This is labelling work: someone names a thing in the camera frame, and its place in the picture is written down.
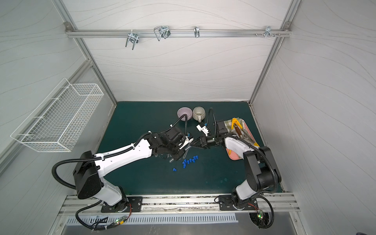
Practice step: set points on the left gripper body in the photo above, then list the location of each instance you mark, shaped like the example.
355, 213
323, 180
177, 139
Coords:
179, 146

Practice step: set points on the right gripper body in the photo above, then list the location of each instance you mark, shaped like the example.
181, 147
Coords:
204, 141

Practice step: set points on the test tube nine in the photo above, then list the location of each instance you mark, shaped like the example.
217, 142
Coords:
185, 154

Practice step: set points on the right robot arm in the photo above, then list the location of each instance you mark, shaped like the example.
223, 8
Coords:
261, 172

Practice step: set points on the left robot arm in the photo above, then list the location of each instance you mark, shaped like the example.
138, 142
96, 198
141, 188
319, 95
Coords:
91, 169

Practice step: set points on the green table mat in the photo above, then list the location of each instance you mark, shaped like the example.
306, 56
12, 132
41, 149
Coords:
213, 172

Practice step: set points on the grey ribbed mug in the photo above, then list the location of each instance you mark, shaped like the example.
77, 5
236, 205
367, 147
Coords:
199, 114

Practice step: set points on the pink tray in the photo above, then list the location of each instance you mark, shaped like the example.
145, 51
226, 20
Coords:
236, 148

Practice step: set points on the purple bowl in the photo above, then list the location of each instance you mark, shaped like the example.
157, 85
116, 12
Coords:
185, 113

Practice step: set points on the yellow tongs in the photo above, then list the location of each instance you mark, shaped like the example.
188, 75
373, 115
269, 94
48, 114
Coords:
235, 123

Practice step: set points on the metal clamp three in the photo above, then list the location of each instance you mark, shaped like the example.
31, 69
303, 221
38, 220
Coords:
196, 32

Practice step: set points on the metal clamp one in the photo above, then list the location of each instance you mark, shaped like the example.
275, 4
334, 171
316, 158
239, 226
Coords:
132, 39

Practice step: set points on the metal clamp two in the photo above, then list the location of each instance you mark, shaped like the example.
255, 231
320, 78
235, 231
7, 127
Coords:
162, 32

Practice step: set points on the metal clamp four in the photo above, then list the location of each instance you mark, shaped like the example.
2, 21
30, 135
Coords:
267, 33

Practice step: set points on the aluminium cross bar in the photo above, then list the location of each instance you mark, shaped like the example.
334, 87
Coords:
175, 33

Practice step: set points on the brown handled utensil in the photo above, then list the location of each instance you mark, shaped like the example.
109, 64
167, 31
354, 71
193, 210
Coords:
238, 131

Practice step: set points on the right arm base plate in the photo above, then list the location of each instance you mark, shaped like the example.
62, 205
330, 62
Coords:
226, 202

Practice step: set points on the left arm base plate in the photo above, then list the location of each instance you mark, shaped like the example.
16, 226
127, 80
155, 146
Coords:
130, 204

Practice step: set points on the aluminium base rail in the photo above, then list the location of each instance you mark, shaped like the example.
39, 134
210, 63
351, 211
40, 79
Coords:
181, 203

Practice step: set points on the white wire basket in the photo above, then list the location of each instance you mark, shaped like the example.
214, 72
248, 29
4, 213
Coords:
56, 124

